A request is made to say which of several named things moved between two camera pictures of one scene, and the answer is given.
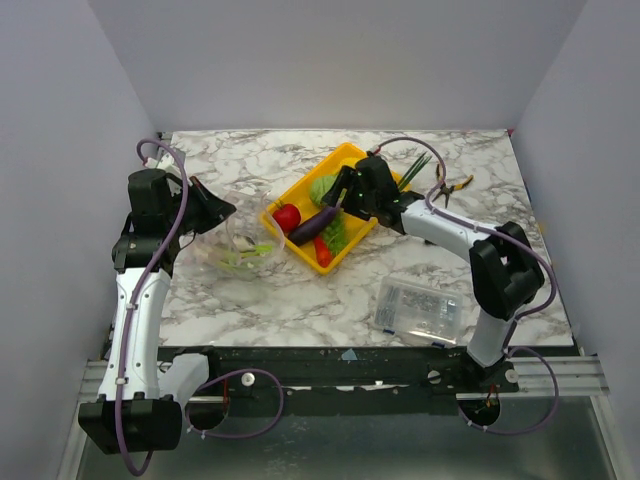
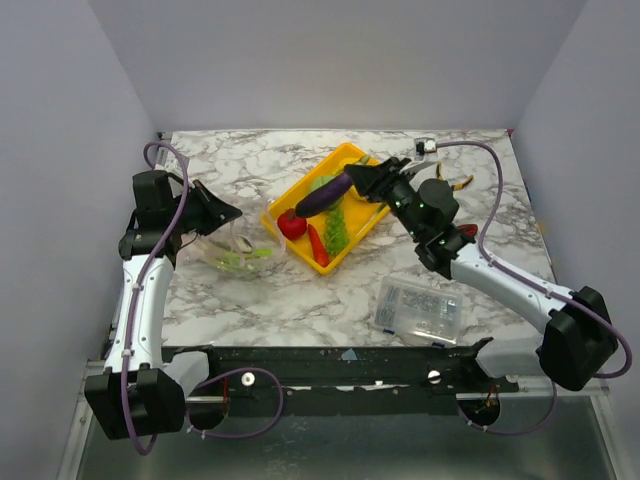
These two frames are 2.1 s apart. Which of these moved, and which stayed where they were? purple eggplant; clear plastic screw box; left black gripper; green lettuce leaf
Moved: purple eggplant
Stayed: green lettuce leaf; left black gripper; clear plastic screw box
